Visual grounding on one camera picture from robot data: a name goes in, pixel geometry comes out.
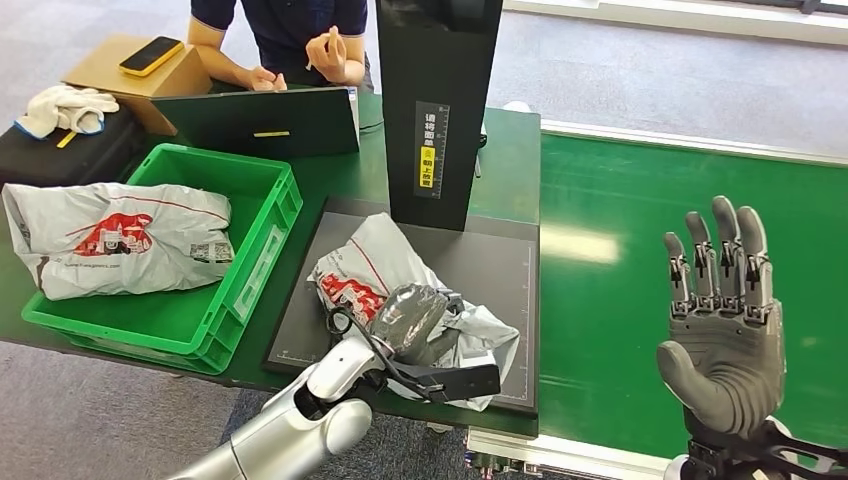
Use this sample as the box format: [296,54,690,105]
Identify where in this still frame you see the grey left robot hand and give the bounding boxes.
[369,282,468,367]

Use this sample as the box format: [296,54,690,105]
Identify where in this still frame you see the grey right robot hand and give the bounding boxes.
[656,195,787,439]

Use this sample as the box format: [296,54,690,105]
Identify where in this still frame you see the white mailer bag red print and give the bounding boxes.
[1,182,235,302]
[307,212,521,413]

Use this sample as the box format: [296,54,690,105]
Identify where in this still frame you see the black weighing device platform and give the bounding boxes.
[262,195,540,420]

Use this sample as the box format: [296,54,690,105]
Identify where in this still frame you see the green plastic basket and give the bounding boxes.
[21,142,305,377]

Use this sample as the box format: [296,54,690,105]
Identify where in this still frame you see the black weighing device column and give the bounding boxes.
[375,0,505,233]

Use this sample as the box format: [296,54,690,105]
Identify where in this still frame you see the green conveyor belt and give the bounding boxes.
[539,132,848,462]

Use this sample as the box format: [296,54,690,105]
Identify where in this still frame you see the black laptop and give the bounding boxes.
[152,86,362,160]

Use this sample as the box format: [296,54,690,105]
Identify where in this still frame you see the person's left hand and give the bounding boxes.
[305,25,348,85]

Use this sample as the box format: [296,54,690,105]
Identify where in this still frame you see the person's hand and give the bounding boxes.
[305,25,348,85]
[246,64,289,93]

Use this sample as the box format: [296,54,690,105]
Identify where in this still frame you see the person's right hand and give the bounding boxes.
[246,64,289,93]

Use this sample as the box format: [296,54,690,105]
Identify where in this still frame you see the brown cardboard box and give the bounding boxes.
[62,34,215,137]

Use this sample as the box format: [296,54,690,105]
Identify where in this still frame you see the white floor ledge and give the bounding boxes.
[503,0,848,46]

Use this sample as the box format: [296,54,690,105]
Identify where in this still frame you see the phone in yellow case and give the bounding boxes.
[119,35,185,78]

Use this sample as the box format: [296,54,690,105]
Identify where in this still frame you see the black hard case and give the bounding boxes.
[0,105,145,189]

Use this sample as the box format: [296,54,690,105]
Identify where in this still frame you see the white work gloves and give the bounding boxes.
[13,84,121,141]

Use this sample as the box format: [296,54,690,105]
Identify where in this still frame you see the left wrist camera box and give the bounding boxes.
[390,360,503,404]

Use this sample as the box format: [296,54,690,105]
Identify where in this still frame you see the aluminium conveyor side rail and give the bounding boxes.
[539,119,848,167]
[465,427,690,480]

